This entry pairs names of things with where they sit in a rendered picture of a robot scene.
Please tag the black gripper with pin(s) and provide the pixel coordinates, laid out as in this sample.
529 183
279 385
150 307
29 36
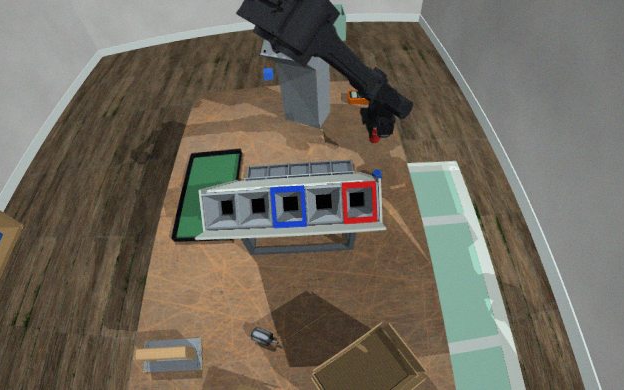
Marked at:
365 120

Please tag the red funnel band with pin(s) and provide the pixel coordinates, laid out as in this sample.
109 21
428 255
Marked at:
359 185

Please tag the blue square band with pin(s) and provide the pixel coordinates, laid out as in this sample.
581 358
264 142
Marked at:
291 223

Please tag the grey bank of square funnels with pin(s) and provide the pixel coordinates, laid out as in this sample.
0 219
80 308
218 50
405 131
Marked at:
242 224

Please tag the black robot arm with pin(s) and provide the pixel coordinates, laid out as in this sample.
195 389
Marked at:
297 23

